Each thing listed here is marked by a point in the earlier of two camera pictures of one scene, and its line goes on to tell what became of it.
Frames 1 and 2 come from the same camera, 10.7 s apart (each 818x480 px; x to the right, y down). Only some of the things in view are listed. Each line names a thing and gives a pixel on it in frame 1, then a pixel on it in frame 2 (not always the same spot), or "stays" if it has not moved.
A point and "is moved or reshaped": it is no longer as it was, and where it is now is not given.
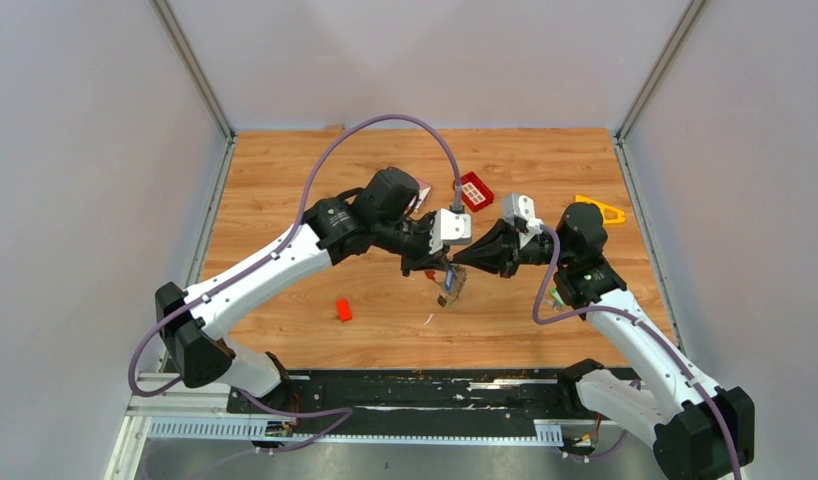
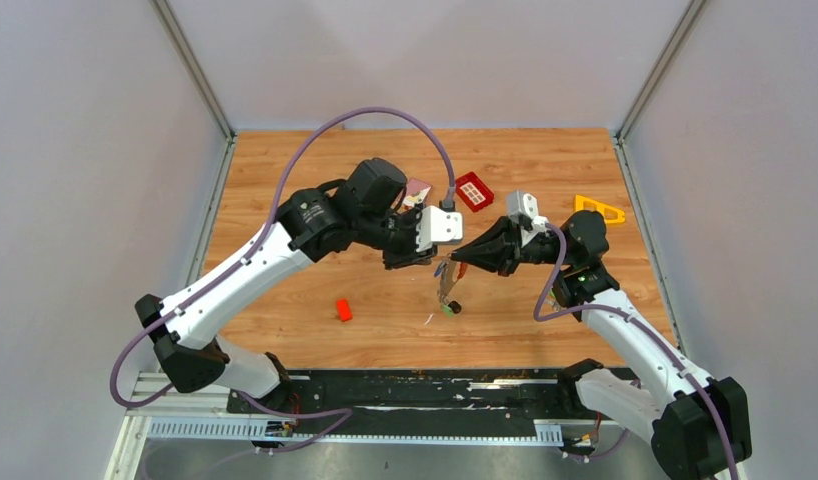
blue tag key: x=450 y=278 is moved or reshaped
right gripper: x=497 y=251 stays
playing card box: x=419 y=199 stays
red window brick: x=474 y=192 stays
